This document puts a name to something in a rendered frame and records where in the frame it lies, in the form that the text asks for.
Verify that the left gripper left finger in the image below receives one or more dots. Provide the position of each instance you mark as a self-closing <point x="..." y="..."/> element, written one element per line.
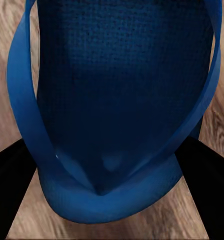
<point x="17" y="167"/>

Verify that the sandal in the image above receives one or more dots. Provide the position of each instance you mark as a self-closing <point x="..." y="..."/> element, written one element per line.
<point x="122" y="84"/>

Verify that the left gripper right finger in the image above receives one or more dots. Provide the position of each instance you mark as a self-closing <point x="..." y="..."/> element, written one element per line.
<point x="203" y="170"/>

